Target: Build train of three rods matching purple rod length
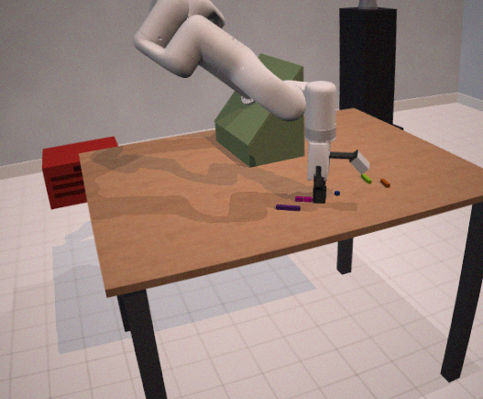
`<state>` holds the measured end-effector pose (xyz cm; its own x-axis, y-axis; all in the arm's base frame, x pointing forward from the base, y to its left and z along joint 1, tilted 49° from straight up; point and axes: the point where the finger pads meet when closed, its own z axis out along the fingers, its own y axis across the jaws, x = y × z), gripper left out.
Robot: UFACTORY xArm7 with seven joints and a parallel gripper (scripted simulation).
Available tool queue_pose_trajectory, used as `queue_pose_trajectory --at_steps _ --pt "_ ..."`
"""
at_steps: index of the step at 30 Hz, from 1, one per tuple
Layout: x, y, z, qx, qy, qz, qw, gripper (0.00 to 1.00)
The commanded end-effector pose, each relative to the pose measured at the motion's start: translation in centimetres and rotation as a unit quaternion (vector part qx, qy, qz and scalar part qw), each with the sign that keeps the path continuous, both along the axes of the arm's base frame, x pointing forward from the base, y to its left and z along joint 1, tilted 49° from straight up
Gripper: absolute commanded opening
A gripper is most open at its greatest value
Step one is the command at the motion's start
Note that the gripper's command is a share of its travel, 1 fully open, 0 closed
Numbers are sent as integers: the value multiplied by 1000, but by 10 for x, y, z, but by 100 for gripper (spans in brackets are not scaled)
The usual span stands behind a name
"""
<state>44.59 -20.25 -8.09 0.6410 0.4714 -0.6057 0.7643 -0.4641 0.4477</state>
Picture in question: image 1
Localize purple rod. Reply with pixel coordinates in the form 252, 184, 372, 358
276, 205, 301, 211

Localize lime green rod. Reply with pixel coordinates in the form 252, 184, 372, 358
361, 173, 372, 184

